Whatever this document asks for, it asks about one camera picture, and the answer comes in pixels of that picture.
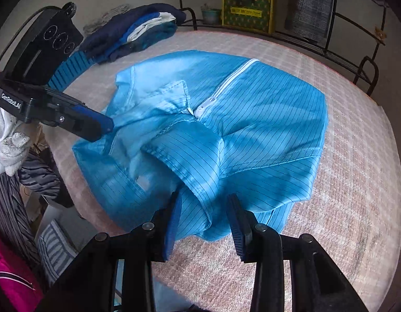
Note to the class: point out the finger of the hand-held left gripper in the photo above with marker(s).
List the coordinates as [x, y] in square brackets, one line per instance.
[87, 122]

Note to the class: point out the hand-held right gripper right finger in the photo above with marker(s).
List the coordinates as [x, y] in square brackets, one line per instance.
[236, 227]

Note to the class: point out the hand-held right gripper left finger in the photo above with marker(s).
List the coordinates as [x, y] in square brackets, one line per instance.
[173, 227]

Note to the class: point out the light blue striped jacket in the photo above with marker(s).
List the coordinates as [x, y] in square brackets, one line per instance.
[252, 120]

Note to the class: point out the pile of folded dark clothes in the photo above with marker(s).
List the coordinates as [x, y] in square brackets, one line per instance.
[122, 26]

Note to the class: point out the stack of folded clothes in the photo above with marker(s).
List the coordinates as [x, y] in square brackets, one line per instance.
[155, 35]

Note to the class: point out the black metal clothes rack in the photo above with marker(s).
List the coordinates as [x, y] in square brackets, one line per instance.
[333, 58]

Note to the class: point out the person's left hand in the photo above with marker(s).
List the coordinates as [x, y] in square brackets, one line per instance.
[12, 146]

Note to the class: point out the blue plastic crate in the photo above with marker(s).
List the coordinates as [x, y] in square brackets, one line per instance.
[70, 68]

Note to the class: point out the floral cloth bundle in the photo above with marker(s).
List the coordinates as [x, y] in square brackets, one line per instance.
[117, 9]

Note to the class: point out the bright blue folded garment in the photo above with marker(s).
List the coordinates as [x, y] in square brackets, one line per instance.
[135, 27]

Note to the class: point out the dark striped cloth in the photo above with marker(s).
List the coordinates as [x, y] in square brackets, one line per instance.
[12, 208]

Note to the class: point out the white folded garment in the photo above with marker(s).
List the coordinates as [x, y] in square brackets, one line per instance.
[151, 22]

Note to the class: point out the blue white striped cloth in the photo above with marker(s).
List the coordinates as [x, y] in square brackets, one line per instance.
[56, 253]

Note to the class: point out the small potted plant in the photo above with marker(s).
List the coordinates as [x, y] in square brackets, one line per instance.
[210, 15]

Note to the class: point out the person's magenta jacket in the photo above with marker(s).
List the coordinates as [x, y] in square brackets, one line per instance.
[9, 282]

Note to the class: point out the yellow green patterned box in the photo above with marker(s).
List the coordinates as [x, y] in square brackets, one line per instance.
[247, 13]

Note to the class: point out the grey plaid coat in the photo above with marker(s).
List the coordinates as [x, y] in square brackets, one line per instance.
[307, 6]

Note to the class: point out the small teddy bear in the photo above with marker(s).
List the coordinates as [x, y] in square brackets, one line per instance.
[380, 35]

